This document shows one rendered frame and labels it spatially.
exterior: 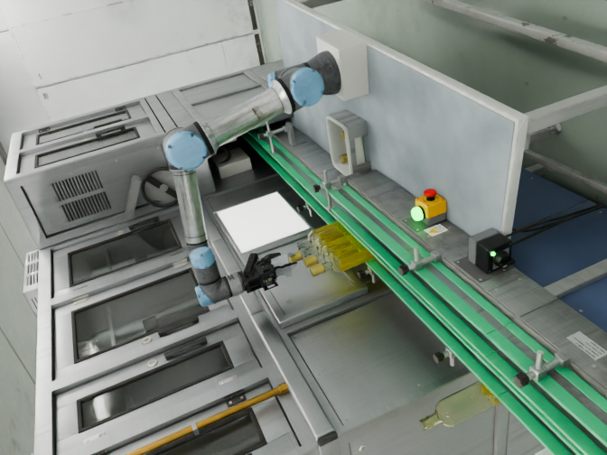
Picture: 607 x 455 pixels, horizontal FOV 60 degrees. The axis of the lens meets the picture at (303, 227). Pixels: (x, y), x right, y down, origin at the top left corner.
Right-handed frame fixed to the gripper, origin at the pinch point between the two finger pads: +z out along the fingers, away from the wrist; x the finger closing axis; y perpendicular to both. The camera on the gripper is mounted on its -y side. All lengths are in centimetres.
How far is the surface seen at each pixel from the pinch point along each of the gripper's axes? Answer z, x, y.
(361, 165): 39.8, 16.0, -18.7
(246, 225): -4, -13, -53
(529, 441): 54, -65, 63
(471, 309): 25, 15, 66
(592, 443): 25, 8, 104
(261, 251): -4.5, -12.3, -28.3
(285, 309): -8.6, -12.4, 9.8
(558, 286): 47, 16, 72
